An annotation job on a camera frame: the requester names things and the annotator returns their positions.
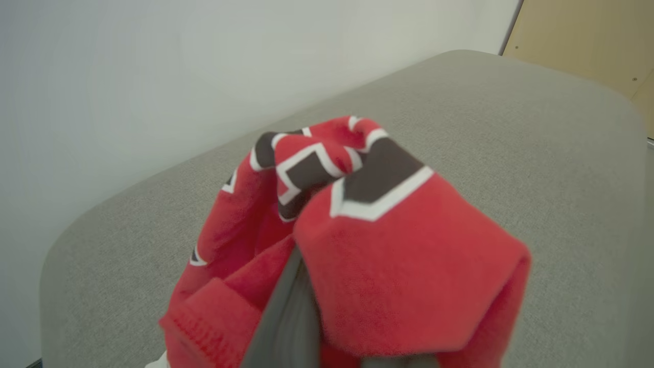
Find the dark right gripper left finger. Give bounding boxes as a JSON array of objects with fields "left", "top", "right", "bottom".
[{"left": 239, "top": 245, "right": 323, "bottom": 368}]

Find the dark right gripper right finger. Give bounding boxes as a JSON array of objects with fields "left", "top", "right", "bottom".
[{"left": 358, "top": 355, "right": 441, "bottom": 368}]

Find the red basketball jersey with lettering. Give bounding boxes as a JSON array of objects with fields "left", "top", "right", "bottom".
[{"left": 158, "top": 115, "right": 532, "bottom": 368}]

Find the grey fabric sofa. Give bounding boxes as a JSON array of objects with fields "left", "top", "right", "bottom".
[{"left": 40, "top": 50, "right": 650, "bottom": 368}]

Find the light wooden panel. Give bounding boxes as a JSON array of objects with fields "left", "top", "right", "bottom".
[{"left": 500, "top": 0, "right": 654, "bottom": 140}]

